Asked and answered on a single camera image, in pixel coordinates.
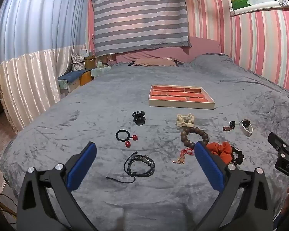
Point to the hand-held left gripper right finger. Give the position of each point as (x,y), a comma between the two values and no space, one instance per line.
(208,166)

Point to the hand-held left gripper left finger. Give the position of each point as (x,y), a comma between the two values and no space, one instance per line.
(83,166)

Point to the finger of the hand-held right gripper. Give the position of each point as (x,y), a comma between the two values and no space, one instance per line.
(278,142)

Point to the orange scrunchie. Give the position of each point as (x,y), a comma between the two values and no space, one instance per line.
(221,151)

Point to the red knot tassel charm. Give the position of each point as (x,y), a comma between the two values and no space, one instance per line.
(185,152)

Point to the white bangle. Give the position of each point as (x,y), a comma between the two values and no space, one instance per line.
(245,130)

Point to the small brown hair clip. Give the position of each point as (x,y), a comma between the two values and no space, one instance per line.
(227,128)

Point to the cream scrunchie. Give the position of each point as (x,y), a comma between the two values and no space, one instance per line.
(183,122)

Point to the cream tray with red lining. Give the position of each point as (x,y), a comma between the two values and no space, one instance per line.
(180,105)

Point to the black hair claw clip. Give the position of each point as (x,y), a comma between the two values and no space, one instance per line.
(138,119)

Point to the grey plush blanket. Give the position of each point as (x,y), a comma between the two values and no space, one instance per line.
(98,96)

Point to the orange cabinet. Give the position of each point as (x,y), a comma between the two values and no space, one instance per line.
(85,79)

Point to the blue cloth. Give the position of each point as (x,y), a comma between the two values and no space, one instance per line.
(71,75)

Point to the pale green cloth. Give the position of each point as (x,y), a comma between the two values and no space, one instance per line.
(100,71)

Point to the cream satin curtain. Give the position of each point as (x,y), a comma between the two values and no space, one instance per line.
(26,84)

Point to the brown cardboard box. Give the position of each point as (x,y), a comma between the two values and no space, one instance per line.
(89,62)

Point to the floral patterned box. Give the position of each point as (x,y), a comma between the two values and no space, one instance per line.
(77,61)

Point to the small white box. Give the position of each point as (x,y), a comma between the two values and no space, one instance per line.
(84,53)

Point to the tan pillow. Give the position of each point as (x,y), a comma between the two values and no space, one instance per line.
(154,61)

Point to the pink headboard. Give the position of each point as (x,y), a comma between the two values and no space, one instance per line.
(202,48)

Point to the blue sheer curtain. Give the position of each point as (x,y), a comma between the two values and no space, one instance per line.
(38,16)

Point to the grey striped hanging sheet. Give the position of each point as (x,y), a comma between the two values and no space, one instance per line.
(139,16)

